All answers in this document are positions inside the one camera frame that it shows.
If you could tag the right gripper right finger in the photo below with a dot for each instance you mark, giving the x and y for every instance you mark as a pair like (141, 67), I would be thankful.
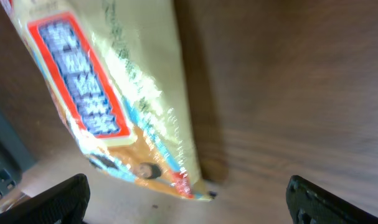
(310, 204)

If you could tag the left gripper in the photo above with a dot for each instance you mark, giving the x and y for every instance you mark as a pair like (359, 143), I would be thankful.
(15, 159)

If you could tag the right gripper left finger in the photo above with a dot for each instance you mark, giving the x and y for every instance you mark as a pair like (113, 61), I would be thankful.
(64, 203)

